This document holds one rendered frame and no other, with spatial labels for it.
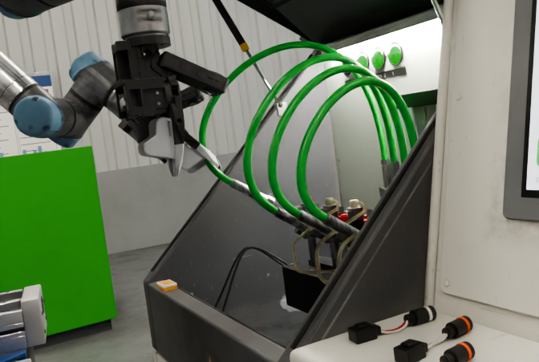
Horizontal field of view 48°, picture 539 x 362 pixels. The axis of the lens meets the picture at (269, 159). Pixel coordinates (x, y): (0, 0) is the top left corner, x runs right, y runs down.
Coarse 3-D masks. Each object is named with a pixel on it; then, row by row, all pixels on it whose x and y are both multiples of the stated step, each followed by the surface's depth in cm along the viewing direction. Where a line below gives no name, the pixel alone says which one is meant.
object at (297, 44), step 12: (276, 48) 120; (288, 48) 121; (312, 48) 122; (324, 48) 122; (252, 60) 120; (240, 72) 119; (228, 84) 119; (216, 96) 118; (372, 96) 125; (372, 108) 125; (204, 120) 118; (204, 132) 118; (204, 144) 118; (384, 144) 125; (384, 156) 125; (216, 168) 119; (228, 180) 119
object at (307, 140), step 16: (352, 80) 93; (368, 80) 94; (336, 96) 91; (400, 96) 97; (320, 112) 90; (400, 112) 98; (304, 144) 89; (304, 160) 89; (304, 176) 89; (304, 192) 89; (336, 224) 91
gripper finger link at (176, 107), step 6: (174, 90) 91; (174, 96) 89; (180, 96) 89; (174, 102) 89; (180, 102) 89; (174, 108) 88; (180, 108) 89; (168, 114) 90; (174, 114) 88; (180, 114) 89; (174, 120) 89; (180, 120) 89; (174, 126) 89; (180, 126) 89; (174, 132) 90; (180, 132) 89; (174, 138) 90; (180, 138) 90
